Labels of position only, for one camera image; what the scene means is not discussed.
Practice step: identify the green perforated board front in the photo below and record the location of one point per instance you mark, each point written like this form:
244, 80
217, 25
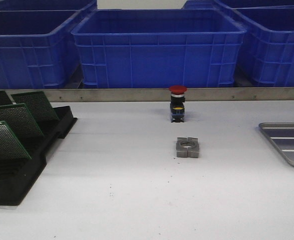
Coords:
10, 146

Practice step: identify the green perforated board rear right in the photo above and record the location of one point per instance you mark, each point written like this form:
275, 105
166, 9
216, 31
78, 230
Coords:
38, 104

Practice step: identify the green perforated board middle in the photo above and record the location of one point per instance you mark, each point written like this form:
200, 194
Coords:
20, 120

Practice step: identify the silver metal tray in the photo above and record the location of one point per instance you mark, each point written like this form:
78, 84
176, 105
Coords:
281, 136

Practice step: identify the black slotted board rack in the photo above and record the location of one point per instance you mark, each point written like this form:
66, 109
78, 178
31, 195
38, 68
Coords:
17, 176

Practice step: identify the red emergency stop button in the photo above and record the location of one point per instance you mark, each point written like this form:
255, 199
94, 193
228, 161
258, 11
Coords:
177, 109

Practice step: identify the grey metal clamp block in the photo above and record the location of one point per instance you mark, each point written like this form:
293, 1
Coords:
187, 147

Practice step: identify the blue plastic crate centre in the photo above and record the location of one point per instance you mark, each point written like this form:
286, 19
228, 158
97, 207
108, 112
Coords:
158, 48

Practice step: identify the blue plastic crate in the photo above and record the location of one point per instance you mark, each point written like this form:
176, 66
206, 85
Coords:
158, 48
37, 49
266, 56

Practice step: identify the blue crate far right back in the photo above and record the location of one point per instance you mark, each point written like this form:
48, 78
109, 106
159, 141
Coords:
236, 4

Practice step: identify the blue plastic crate left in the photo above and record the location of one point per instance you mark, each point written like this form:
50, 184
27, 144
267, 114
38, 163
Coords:
37, 49

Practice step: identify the blue plastic crate right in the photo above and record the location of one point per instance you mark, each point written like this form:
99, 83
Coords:
266, 56

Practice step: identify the blue crate far left back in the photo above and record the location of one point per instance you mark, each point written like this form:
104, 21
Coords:
48, 5

